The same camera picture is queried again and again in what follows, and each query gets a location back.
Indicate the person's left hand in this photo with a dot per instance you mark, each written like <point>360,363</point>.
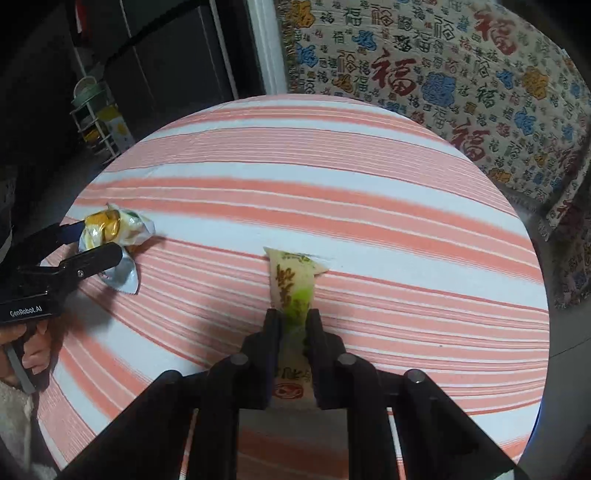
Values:
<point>37,350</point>

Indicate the white wire shelf rack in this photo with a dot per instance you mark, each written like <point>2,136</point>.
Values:
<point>98,119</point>

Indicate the yellow silver foil wrapper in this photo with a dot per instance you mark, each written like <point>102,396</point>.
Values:
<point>126,228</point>

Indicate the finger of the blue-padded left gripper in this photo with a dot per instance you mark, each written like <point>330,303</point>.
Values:
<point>36,247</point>
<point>86,264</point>

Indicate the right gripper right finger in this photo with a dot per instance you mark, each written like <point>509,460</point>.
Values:
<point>330,379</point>

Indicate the green beige snack wrapper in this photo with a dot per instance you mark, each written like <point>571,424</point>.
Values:
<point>292,292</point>

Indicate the pink striped tablecloth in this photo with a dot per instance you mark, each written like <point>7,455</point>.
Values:
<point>411,254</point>

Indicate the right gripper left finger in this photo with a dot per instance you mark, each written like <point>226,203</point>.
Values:
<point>256,376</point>

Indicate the patterned fu character cloth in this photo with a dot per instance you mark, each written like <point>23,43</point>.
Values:
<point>480,76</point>

